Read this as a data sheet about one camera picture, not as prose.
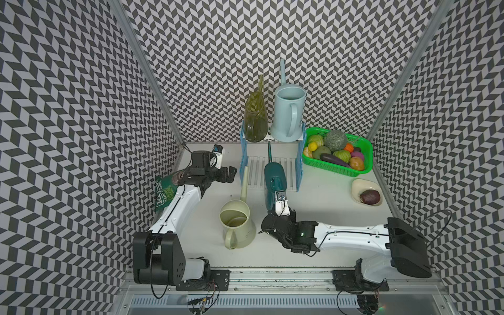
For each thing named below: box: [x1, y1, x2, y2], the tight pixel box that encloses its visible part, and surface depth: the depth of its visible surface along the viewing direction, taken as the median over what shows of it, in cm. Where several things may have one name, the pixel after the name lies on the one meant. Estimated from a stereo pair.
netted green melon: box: [324, 129, 347, 152], surface depth 104 cm
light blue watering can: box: [270, 58, 307, 143], surface depth 71 cm
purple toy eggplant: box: [319, 152, 352, 169], surface depth 104 cm
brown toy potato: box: [349, 156, 365, 171], surface depth 101 cm
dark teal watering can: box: [263, 141, 287, 212], surface depth 81 cm
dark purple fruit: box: [359, 189, 381, 205], surface depth 93 cm
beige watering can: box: [219, 166, 257, 251], surface depth 73 cm
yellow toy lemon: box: [308, 141, 318, 152], surface depth 106 cm
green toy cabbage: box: [332, 149, 352, 164], surface depth 104 cm
